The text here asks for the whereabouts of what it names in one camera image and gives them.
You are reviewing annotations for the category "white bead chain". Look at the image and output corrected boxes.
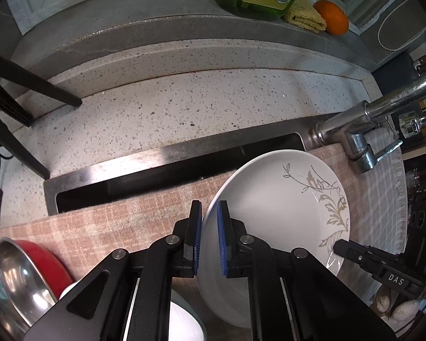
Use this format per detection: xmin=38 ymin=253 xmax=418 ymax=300
xmin=377 ymin=0 xmax=426 ymax=51

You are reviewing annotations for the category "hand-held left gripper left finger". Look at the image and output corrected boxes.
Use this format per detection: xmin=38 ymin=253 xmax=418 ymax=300
xmin=23 ymin=201 xmax=203 ymax=341

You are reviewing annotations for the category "white plate grey leaf print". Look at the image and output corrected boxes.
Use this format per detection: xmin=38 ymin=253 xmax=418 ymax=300
xmin=197 ymin=150 xmax=351 ymax=329

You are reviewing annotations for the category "wooden shelf unit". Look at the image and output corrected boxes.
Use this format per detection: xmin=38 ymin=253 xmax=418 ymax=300
xmin=399 ymin=138 xmax=426 ymax=160

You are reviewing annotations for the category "light blue bowl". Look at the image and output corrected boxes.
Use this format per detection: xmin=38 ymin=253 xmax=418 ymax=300
xmin=59 ymin=280 xmax=206 ymax=341

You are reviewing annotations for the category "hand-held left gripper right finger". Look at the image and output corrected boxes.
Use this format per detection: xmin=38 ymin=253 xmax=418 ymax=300
xmin=216 ymin=201 xmax=393 ymax=341

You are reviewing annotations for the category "plaid tablecloth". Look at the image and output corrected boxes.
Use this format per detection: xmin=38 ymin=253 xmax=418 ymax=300
xmin=0 ymin=128 xmax=409 ymax=341

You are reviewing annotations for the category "pale lumpy object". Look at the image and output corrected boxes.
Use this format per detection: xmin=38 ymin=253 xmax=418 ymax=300
xmin=374 ymin=286 xmax=423 ymax=324

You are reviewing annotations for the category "chrome faucet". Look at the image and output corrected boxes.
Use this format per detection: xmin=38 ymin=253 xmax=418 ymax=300
xmin=307 ymin=65 xmax=426 ymax=174

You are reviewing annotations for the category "yellow cloth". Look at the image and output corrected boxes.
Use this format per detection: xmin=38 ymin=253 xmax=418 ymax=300
xmin=283 ymin=0 xmax=327 ymax=34

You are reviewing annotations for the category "orange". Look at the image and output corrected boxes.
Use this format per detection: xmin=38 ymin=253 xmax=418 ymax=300
xmin=312 ymin=0 xmax=349 ymax=36

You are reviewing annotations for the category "steel sink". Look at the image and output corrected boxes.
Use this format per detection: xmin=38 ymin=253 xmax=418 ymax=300
xmin=43 ymin=112 xmax=341 ymax=217

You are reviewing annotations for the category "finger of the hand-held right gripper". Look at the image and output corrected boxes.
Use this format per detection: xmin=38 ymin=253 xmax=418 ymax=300
xmin=333 ymin=240 xmax=373 ymax=267

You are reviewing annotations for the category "red steel bowl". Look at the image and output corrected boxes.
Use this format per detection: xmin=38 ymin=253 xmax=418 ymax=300
xmin=0 ymin=239 xmax=75 ymax=327

